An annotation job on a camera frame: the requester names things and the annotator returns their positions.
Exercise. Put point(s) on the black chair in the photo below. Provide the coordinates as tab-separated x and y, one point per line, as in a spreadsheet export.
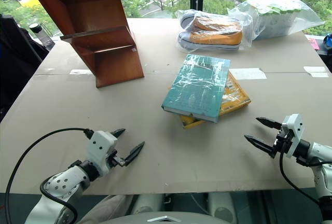
18	60

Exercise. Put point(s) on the yellow plastic-wrapped book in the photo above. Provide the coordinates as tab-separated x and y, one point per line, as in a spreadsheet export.
234	97

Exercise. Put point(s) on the clear plastic shoe bag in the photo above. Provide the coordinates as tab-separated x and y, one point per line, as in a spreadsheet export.
246	30

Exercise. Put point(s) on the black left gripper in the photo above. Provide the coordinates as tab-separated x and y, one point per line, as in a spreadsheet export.
116	159

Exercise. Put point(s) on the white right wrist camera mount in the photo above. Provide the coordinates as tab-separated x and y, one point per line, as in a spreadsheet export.
294	136

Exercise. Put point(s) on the brown wooden shelf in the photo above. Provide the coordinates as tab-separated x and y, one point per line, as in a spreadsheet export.
103	60

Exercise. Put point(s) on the silver robot torso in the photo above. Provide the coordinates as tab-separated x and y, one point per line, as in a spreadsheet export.
166	218

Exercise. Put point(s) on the clear bag of white cups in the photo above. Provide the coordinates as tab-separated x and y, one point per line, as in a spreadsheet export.
277	16

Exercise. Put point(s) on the teal plastic-wrapped book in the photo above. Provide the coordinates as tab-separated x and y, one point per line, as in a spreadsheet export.
197	86

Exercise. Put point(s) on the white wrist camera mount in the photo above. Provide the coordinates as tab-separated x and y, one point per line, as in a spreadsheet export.
99	148
294	136

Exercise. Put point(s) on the pink paper item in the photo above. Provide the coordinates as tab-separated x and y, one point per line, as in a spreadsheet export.
313	43

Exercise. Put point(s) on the clear bottle with black cap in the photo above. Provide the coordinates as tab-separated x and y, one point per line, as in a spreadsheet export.
42	36

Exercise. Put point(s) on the blue round object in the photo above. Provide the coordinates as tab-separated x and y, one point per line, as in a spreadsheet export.
328	41

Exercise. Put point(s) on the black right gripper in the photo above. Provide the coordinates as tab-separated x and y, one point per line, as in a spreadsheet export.
281	142

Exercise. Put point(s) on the pale rounded shape under table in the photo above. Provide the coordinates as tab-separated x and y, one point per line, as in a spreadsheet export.
147	203
221	207

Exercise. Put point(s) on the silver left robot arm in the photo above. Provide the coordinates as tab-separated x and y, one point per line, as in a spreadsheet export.
64	182

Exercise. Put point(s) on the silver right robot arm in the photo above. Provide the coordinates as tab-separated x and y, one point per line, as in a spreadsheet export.
320	161

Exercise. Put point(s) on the orange canvas sneaker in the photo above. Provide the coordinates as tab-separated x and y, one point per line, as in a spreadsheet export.
220	36

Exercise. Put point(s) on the beige rounded shape under table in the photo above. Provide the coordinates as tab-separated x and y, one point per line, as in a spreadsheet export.
106	209

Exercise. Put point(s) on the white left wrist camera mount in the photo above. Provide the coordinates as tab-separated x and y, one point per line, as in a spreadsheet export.
99	148

